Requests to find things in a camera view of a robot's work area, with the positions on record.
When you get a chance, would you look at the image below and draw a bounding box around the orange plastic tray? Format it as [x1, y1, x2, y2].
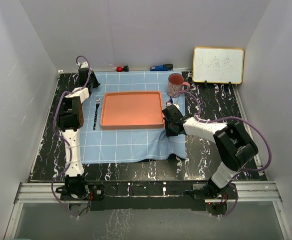
[100, 90, 165, 130]

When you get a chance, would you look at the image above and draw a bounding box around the red capped marker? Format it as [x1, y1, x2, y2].
[116, 65, 129, 73]

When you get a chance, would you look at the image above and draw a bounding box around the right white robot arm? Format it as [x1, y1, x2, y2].
[162, 104, 259, 199]

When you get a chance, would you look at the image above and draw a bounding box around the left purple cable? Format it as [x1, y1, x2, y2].
[51, 55, 91, 218]

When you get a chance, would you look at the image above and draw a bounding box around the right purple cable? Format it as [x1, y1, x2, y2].
[167, 90, 272, 218]

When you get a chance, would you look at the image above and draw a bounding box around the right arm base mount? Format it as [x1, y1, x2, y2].
[183, 183, 237, 201]

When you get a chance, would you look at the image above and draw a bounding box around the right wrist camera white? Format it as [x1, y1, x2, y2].
[166, 101, 180, 109]

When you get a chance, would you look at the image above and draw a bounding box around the purple cable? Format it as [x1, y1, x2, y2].
[51, 55, 91, 218]
[167, 90, 272, 218]

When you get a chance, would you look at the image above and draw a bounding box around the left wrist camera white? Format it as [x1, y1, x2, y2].
[76, 61, 88, 69]

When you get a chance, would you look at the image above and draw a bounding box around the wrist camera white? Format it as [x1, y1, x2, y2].
[166, 101, 180, 109]
[76, 61, 88, 69]

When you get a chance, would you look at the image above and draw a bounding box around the aluminium frame rail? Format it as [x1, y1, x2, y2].
[14, 181, 281, 203]

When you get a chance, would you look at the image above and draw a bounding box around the blue marker pen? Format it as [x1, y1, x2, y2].
[150, 63, 174, 72]

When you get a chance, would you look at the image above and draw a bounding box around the pink floral mug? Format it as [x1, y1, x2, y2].
[167, 73, 190, 97]

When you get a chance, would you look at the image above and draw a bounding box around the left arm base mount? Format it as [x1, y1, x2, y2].
[55, 179, 105, 201]

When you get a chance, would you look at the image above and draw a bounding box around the silver metal fork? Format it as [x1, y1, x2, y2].
[93, 97, 100, 130]

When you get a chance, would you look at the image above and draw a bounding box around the small framed whiteboard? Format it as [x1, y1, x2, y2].
[192, 46, 244, 85]

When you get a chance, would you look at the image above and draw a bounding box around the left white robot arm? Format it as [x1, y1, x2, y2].
[56, 62, 100, 200]

